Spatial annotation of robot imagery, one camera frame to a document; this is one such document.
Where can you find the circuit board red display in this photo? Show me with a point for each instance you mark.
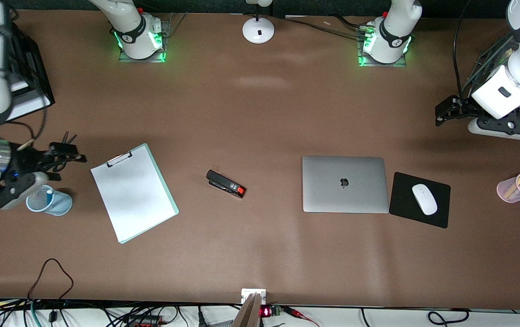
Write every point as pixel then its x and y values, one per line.
pixel 270 311

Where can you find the black mouse pad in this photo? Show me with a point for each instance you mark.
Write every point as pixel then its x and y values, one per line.
pixel 405 206

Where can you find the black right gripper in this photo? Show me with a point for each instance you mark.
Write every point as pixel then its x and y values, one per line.
pixel 26 158

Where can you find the blue marker white cap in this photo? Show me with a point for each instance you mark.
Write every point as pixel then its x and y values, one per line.
pixel 50 196

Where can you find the black metal clipboard clip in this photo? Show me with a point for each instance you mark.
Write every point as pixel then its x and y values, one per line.
pixel 118 158

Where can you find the white round lamp base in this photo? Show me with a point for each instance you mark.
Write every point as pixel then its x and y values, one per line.
pixel 258 31

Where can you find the silver laptop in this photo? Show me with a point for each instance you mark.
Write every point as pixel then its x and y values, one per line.
pixel 345 184

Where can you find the black stapler red tip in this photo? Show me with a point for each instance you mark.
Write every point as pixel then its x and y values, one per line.
pixel 224 183

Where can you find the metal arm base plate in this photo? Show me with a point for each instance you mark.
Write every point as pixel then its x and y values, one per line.
pixel 362 61
pixel 165 34

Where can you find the green clipboard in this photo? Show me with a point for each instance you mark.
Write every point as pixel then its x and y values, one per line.
pixel 169 200

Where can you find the wooden camera post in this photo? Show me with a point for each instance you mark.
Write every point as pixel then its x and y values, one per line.
pixel 248 313

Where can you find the white paper sheet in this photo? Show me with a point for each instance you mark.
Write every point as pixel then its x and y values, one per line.
pixel 135 195

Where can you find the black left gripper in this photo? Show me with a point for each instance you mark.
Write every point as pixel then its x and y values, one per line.
pixel 461 106

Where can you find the white computer mouse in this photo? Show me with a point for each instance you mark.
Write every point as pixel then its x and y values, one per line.
pixel 424 199

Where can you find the beige highlighter pen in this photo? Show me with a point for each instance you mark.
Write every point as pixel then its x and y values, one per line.
pixel 516 182

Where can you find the blue mesh pen cup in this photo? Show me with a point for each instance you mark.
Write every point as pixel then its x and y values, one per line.
pixel 56 204

